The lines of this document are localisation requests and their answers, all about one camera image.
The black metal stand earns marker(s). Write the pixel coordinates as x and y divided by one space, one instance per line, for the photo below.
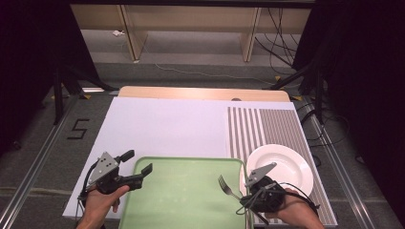
58 95
318 95

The person's left hand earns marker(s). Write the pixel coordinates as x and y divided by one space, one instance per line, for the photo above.
98 205

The striped grey white placemat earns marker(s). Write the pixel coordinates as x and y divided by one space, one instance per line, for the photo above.
280 124

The white round plate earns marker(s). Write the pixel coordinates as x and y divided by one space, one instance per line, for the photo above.
286 159

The dark table grommet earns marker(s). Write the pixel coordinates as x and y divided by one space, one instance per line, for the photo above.
236 99

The white board sheet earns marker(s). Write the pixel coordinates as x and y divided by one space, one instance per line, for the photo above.
159 127

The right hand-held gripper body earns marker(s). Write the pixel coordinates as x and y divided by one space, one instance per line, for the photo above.
269 197

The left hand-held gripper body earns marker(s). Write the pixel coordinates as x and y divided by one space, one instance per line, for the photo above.
105 178

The aluminium floor rail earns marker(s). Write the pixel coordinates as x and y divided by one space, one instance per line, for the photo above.
344 178
31 168

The wooden shelf unit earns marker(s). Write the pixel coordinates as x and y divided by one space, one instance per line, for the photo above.
133 38

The green plastic tray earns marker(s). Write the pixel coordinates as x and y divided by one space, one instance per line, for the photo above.
184 197

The person's right hand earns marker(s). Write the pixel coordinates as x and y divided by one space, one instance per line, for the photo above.
299 210

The black curtain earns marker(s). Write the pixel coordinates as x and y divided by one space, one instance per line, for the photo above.
366 79
31 63

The silver fork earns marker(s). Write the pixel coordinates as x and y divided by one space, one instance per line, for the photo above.
226 188

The white plug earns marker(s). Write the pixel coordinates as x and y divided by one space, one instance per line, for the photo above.
118 32

